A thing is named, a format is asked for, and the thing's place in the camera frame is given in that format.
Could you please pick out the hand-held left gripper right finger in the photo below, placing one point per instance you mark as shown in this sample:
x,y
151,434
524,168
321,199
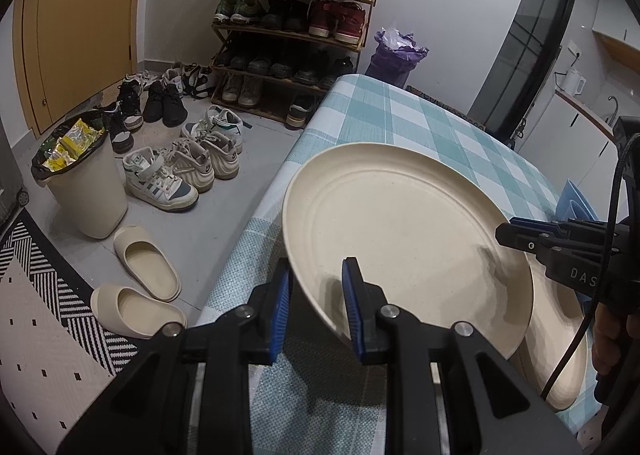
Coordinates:
x,y
352,310

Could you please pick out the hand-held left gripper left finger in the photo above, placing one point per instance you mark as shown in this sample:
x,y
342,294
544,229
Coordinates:
x,y
280,320

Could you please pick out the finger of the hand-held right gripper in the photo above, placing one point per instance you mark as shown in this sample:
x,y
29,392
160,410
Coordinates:
x,y
537,221
520,237

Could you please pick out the blue bowl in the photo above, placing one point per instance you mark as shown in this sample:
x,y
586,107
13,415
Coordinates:
x,y
575,205

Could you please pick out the beige plate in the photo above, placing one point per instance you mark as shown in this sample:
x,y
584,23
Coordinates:
x,y
550,350
400,225

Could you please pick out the person's right hand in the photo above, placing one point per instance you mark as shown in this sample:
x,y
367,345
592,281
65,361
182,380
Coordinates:
x,y
607,335

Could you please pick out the white base cabinets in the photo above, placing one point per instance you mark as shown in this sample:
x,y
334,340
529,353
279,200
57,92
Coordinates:
x,y
565,145

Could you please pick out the metal faucet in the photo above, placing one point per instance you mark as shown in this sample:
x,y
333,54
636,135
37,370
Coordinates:
x,y
614,107

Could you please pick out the beige slipper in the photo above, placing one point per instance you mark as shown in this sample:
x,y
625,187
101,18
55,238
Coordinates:
x,y
150,265
135,315

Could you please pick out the white electric kettle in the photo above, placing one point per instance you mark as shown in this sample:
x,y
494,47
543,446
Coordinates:
x,y
570,81

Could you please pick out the brown door mat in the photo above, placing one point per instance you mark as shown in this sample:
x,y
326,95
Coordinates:
x,y
440,105

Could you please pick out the black framed glass door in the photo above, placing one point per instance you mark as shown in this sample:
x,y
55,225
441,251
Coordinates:
x,y
525,35

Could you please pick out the teal checkered tablecloth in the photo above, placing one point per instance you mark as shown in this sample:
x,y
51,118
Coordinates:
x,y
380,110

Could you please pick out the scattered pile of shoes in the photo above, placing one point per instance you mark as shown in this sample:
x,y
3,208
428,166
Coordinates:
x,y
150,180

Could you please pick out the purple plastic bag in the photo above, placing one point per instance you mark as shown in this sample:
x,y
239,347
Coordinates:
x,y
390,65

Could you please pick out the white upper cabinet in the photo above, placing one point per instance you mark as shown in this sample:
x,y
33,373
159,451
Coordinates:
x,y
615,10

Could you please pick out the beige trash bin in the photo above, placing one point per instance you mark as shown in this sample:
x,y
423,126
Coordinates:
x,y
90,195

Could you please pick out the yellow wrappers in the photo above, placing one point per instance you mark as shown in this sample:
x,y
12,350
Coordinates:
x,y
70,145

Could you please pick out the grey suitcase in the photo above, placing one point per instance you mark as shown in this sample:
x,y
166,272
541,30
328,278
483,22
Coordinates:
x,y
7,175

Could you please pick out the yellow wooden door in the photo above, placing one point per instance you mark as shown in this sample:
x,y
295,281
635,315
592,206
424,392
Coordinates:
x,y
75,10

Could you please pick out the white wall socket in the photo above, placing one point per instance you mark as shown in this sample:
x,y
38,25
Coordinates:
x,y
575,49

